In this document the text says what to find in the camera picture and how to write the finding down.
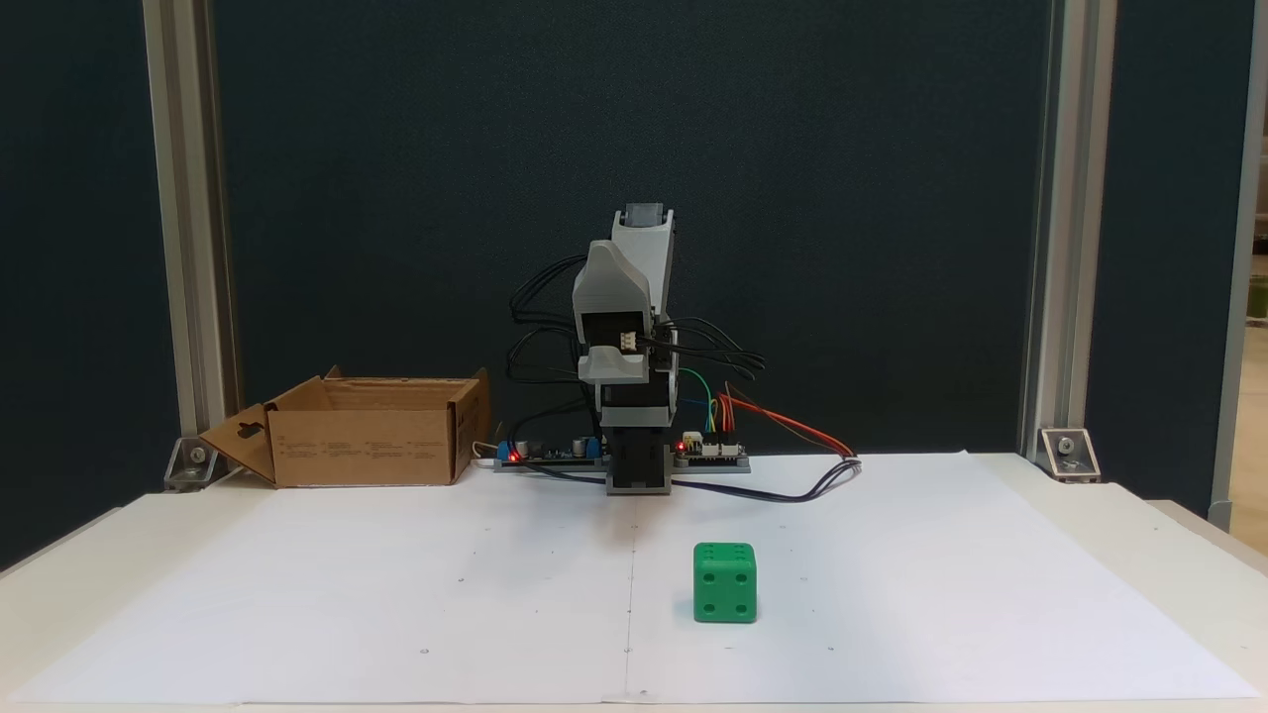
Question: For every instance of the white paper sheet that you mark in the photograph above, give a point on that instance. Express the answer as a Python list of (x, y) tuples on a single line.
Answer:
[(396, 594)]

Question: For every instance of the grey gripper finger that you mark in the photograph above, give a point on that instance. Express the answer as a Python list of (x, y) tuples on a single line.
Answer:
[(614, 366)]

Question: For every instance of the small circuit board red LED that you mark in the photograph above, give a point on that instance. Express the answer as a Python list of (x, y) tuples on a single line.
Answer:
[(718, 452)]

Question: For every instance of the blue circuit board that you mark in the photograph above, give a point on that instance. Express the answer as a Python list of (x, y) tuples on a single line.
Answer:
[(555, 454)]

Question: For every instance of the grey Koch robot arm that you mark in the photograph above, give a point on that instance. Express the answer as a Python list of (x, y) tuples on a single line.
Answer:
[(639, 426)]

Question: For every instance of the brown cardboard box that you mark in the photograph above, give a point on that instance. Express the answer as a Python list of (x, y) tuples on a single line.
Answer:
[(367, 446)]

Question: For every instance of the green die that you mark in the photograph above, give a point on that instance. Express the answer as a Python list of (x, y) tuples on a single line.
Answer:
[(725, 584)]

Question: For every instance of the aluminium frame post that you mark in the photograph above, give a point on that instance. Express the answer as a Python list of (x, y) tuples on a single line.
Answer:
[(1238, 297), (1065, 198), (188, 198)]

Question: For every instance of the metal corner bracket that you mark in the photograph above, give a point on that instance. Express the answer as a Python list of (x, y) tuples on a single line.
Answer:
[(1070, 456), (191, 463)]

